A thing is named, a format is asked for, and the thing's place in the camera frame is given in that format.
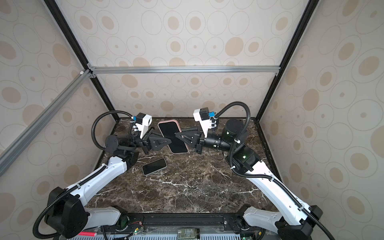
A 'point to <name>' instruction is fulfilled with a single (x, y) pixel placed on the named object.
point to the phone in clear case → (154, 166)
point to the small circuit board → (188, 234)
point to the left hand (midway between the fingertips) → (171, 147)
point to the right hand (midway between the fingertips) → (178, 136)
